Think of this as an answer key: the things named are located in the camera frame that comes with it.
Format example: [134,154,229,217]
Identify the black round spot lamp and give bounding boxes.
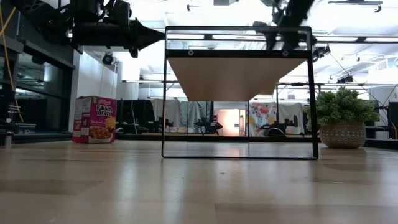
[101,52,115,66]

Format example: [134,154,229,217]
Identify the black-framed wooden shelf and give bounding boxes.
[160,25,320,161]

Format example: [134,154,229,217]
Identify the bushy green plant woven pot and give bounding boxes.
[303,86,381,149]

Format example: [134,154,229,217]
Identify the black track light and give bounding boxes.
[312,44,331,62]
[335,74,354,85]

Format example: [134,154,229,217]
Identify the white hanging cloth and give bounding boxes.
[151,98,187,128]

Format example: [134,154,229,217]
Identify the grey hanging cloth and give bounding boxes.
[179,101,206,125]

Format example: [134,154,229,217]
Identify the yellow cable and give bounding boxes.
[0,0,25,123]

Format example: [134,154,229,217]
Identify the black metal table frame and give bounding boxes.
[12,132,398,150]

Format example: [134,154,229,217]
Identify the pink Raisin Bran cereal box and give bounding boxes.
[72,95,118,145]

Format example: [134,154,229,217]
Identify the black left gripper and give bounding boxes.
[70,0,165,59]

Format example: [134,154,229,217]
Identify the floral hanging fabric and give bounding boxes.
[248,101,278,137]

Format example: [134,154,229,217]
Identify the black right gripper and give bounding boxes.
[252,0,315,50]

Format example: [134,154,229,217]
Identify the ceiling light strip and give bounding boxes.
[213,34,282,41]
[166,33,205,40]

